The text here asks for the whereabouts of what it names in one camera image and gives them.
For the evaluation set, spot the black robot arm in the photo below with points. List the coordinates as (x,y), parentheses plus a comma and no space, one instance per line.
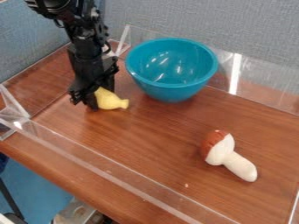
(77,16)

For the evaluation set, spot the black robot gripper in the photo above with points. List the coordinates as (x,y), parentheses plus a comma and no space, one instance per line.
(94,68)

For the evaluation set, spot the grey metal bracket under table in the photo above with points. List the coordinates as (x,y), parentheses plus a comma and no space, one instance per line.
(77,213)

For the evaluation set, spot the blue plastic bowl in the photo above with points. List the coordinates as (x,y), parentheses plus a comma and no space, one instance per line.
(171,68)

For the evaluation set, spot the brown and white toy mushroom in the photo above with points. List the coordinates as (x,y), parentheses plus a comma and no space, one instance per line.
(218,152)

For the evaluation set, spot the clear acrylic tray walls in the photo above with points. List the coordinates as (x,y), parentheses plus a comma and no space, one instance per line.
(131,161)

